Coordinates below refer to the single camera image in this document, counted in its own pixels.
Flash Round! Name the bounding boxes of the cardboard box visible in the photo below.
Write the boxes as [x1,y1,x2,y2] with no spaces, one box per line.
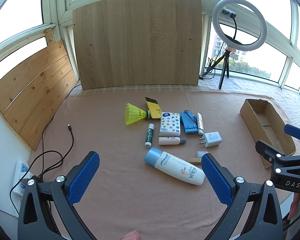
[240,99,296,155]

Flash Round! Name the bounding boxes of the white usb charger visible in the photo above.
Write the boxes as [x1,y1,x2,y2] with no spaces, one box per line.
[199,132,222,148]

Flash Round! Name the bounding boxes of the small white cap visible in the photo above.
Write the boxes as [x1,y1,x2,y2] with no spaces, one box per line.
[196,151,208,159]

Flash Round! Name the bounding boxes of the wooden clothespin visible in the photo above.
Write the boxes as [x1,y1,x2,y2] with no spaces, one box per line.
[187,158,202,165]

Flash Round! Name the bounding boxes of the blue phone stand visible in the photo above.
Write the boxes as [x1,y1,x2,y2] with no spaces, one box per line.
[180,110,198,134]

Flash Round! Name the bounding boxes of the tissue pack with smileys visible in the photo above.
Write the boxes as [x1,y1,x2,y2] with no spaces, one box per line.
[159,112,181,137]

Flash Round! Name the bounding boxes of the small pink white bottle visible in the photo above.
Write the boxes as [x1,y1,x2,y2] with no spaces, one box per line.
[158,137,186,145]

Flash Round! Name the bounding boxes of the white blue sunscreen bottle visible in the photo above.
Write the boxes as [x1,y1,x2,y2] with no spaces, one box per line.
[144,147,205,186]

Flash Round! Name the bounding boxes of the green white lip balm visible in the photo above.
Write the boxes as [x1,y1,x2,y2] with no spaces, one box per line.
[145,123,154,148]

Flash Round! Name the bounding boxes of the yellow black card pack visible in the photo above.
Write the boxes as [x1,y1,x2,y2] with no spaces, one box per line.
[145,97,162,119]

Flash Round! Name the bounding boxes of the yellow shuttlecock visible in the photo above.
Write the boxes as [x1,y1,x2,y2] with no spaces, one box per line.
[125,103,151,125]

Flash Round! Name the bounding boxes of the person's right hand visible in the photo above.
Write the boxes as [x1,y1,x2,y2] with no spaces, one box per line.
[287,193,300,220]

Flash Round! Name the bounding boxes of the person's left hand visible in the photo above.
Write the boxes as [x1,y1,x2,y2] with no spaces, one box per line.
[120,230,141,240]

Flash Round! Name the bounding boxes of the white power strip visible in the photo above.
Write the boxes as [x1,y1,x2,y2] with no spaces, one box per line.
[12,160,33,202]

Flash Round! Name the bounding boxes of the black tripod stand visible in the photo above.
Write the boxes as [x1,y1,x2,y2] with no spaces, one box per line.
[199,48,237,90]

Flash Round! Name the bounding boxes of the pine slat headboard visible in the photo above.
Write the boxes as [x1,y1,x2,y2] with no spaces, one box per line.
[0,29,77,150]

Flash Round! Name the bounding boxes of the webcam on gooseneck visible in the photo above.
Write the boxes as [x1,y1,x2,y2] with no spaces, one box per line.
[222,8,242,45]

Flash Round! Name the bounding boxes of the large oak wood board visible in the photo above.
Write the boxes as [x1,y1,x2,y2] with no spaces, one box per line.
[72,0,202,89]

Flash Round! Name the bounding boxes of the black usb cable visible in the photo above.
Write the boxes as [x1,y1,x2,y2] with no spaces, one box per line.
[9,81,82,217]

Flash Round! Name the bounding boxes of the white ring light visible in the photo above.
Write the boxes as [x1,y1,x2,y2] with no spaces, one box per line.
[212,0,268,51]

